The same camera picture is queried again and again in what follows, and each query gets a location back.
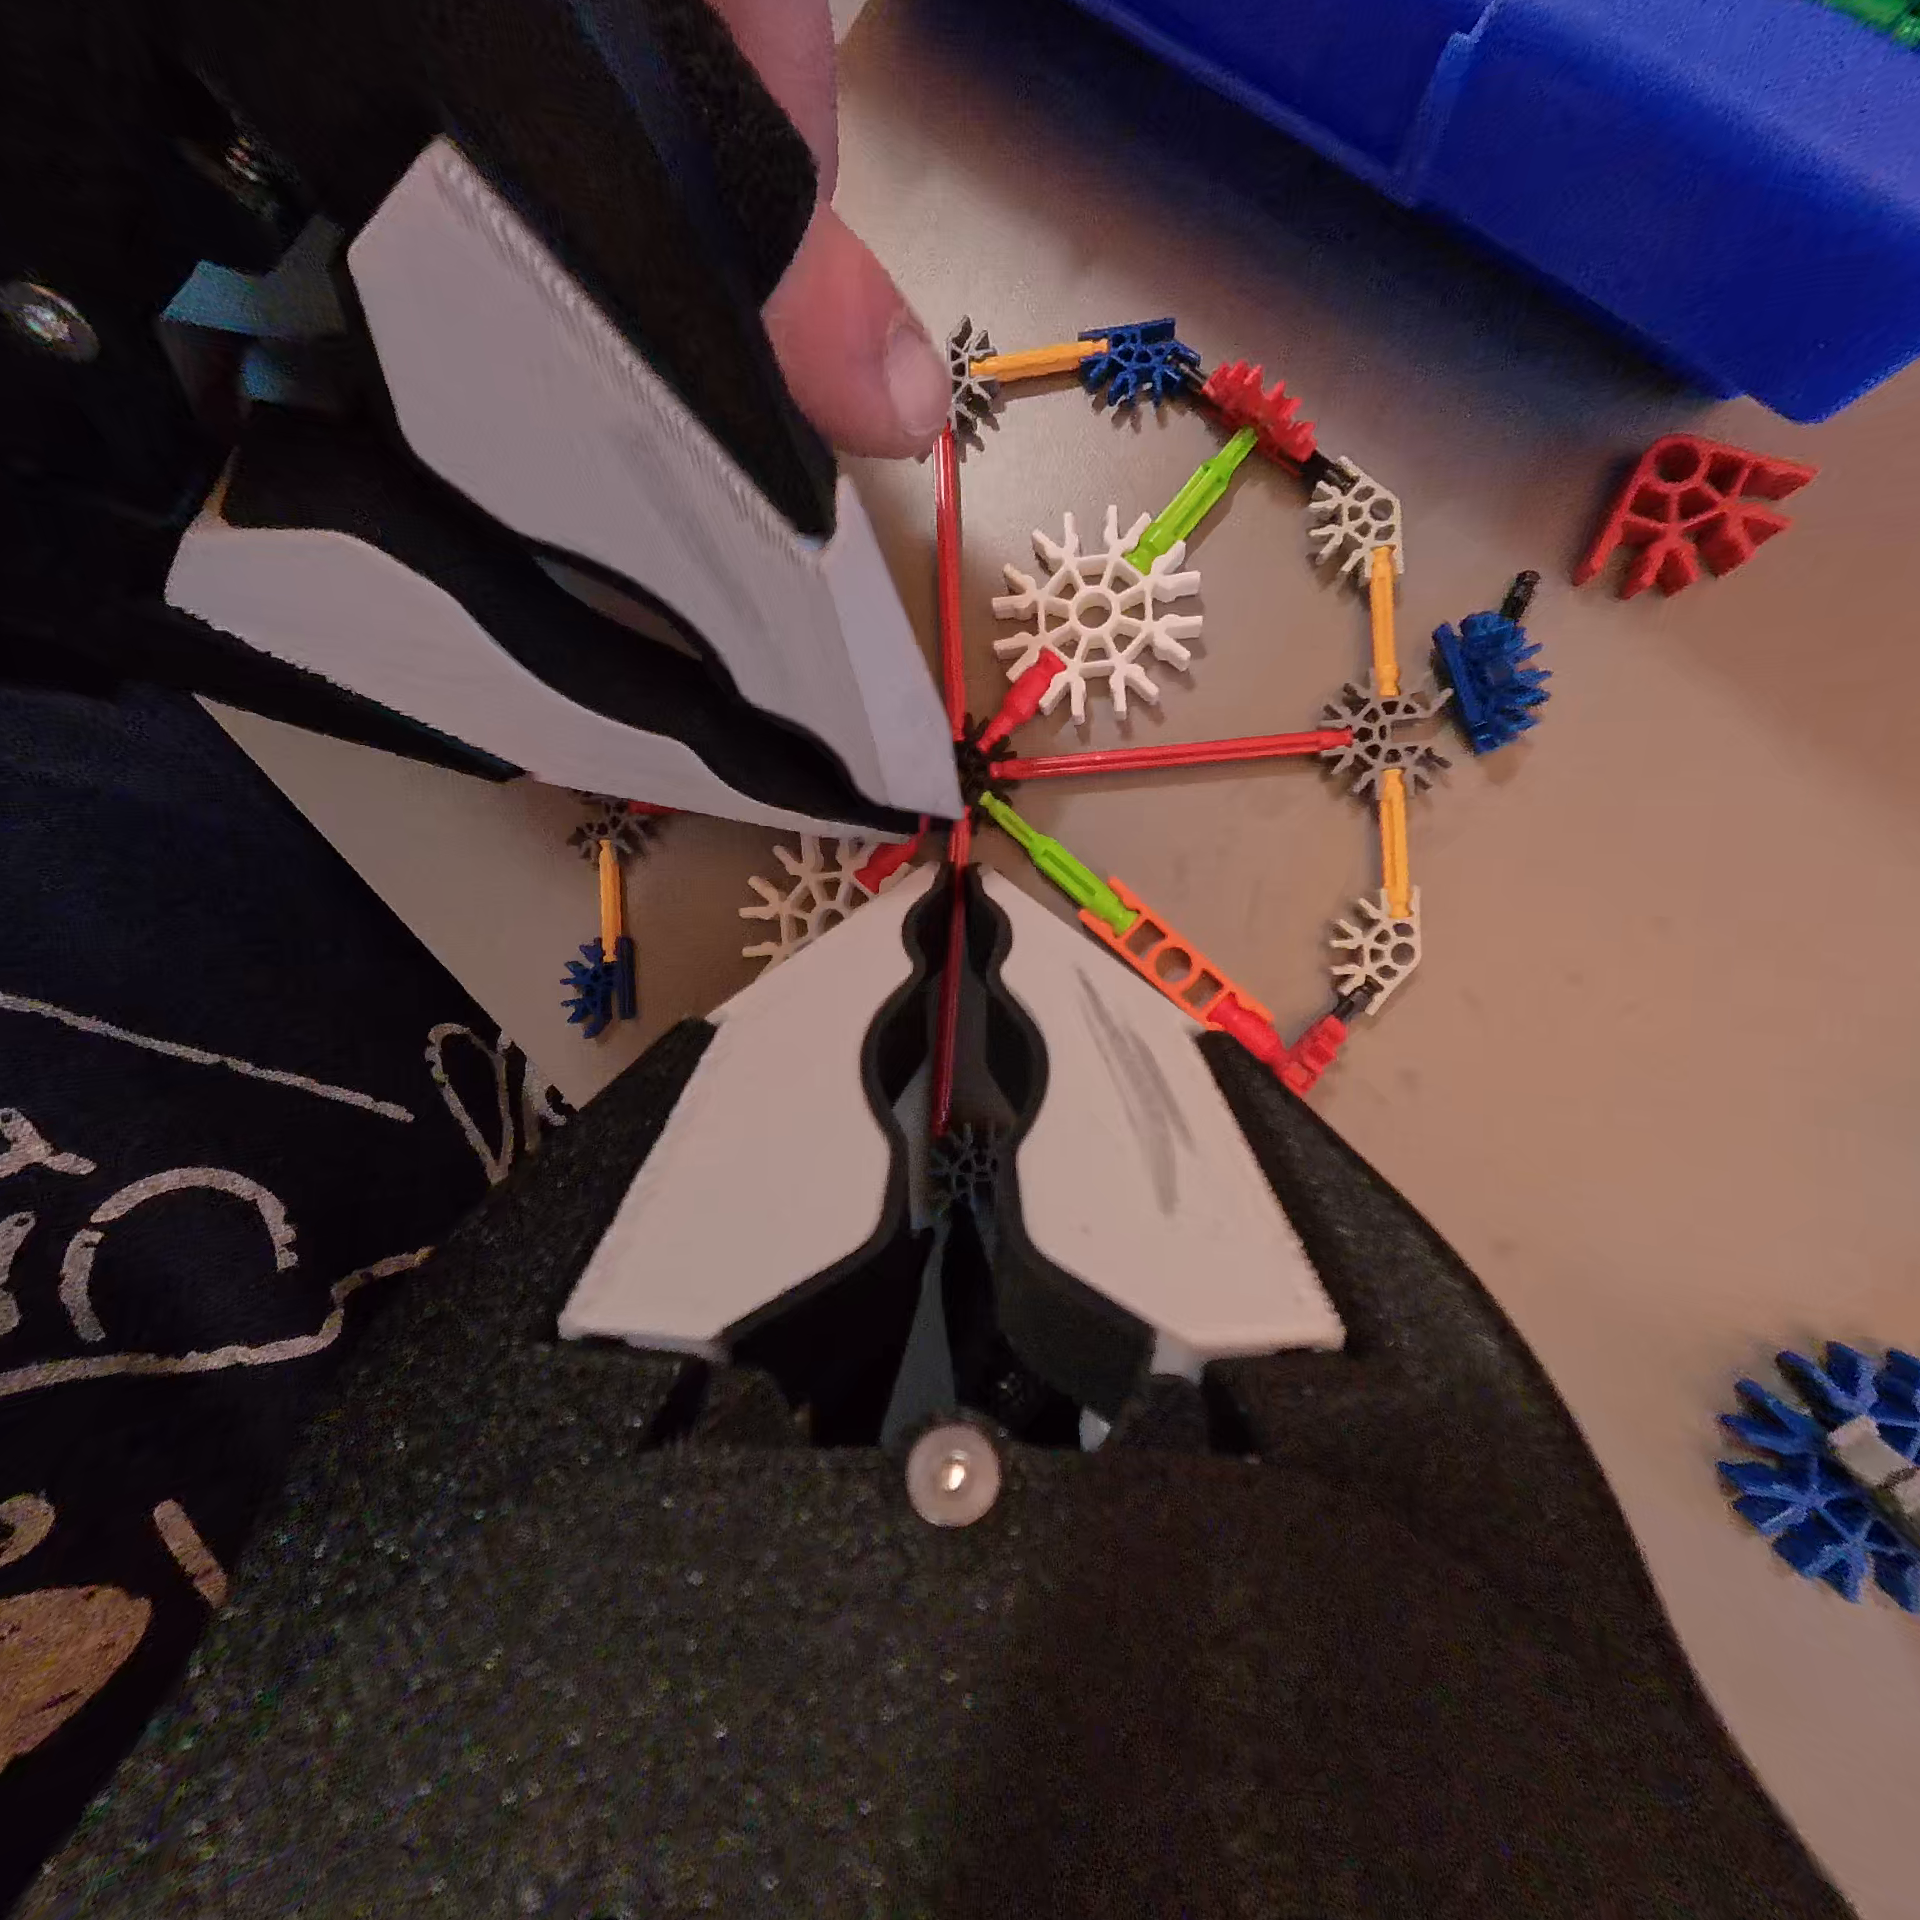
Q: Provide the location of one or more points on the grey toy connector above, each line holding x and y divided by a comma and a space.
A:
960, 1170

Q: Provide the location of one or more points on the black printed t-shirt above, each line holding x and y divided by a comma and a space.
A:
181, 974

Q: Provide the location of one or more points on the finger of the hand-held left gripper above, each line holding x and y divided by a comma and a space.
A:
388, 628
598, 435

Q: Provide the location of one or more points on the blue plastic bin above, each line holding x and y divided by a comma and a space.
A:
1650, 182

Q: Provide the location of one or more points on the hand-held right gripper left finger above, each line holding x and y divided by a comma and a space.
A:
749, 1184

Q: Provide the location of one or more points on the person's left hand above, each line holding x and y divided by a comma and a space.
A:
862, 352

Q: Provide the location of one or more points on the red toy rod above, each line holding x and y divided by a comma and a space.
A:
948, 990

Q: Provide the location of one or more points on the toy frame model with wheels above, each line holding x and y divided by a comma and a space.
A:
1798, 1484

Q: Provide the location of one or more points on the blue toy connector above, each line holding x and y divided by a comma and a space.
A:
1489, 675

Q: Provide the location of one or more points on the colourful toy wheel model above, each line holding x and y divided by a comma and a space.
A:
1096, 615

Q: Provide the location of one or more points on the red toy connector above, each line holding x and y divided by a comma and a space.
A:
1686, 511

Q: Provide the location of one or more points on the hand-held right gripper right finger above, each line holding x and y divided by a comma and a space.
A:
1154, 1184

